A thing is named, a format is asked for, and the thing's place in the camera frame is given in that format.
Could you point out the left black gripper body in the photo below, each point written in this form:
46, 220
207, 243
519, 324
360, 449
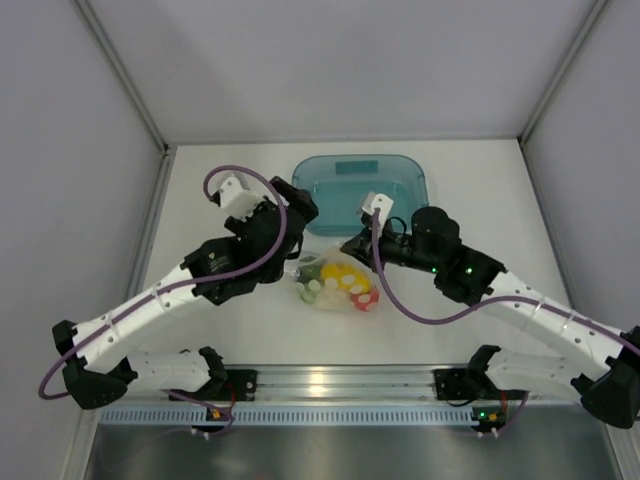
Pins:
237, 224

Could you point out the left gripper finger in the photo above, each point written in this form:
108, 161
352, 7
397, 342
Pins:
298, 199
287, 264

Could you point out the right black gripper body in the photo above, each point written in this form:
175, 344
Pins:
399, 249

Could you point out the clear dotted zip bag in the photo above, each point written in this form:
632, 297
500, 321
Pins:
332, 255

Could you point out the red fake food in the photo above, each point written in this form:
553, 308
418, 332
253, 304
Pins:
366, 302

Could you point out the white fake food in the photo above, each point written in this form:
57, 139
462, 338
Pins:
333, 300

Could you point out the yellow fake food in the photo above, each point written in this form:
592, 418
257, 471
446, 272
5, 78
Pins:
345, 277

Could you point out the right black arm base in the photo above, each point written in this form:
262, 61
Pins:
454, 384

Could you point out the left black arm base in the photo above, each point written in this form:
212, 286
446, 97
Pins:
237, 383

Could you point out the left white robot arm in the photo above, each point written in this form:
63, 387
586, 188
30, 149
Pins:
102, 357

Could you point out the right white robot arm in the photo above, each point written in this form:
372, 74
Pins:
595, 366

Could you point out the teal plastic bin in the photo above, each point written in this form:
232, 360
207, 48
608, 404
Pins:
339, 183

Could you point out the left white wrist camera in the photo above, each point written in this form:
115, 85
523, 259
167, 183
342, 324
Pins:
235, 198

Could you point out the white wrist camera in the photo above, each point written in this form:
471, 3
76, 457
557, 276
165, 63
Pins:
375, 209
235, 198

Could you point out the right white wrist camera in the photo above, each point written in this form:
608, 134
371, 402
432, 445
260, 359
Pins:
375, 209

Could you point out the aluminium mounting rail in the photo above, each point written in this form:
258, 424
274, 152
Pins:
346, 383

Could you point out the slotted cable duct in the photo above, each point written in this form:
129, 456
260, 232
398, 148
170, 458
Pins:
275, 415

